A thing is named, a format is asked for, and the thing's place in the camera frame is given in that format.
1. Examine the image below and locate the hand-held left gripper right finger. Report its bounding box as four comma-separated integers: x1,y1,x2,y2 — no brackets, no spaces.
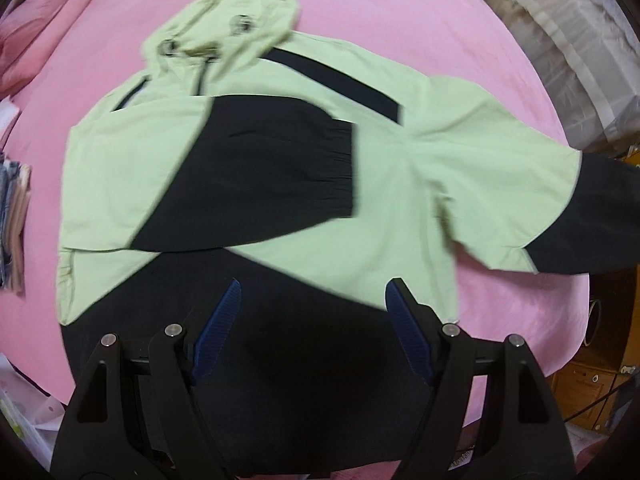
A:
385,278,577,480

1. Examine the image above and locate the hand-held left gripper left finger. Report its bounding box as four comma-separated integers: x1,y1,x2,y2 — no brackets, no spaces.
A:
50,279,244,480

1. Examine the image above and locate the green and black hooded jacket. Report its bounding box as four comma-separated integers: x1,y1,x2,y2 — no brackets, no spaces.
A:
56,0,640,476

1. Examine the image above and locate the stack of folded clothes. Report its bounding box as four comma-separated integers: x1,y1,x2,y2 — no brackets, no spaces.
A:
0,152,32,297

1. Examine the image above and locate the wooden cabinet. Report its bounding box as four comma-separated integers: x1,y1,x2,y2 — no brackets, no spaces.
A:
550,260,640,433

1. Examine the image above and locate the clear plastic bag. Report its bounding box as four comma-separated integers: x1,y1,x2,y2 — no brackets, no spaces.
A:
0,354,67,471

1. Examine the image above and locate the pink bed sheet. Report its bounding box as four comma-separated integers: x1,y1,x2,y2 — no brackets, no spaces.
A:
0,0,593,480

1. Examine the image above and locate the white quilted cover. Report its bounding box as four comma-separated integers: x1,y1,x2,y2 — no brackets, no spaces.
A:
462,0,640,153

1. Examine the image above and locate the pink folded duvet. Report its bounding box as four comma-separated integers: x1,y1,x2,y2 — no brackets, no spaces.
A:
0,0,98,97

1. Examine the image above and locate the black cable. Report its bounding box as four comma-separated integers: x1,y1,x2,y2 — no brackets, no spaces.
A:
560,365,640,426

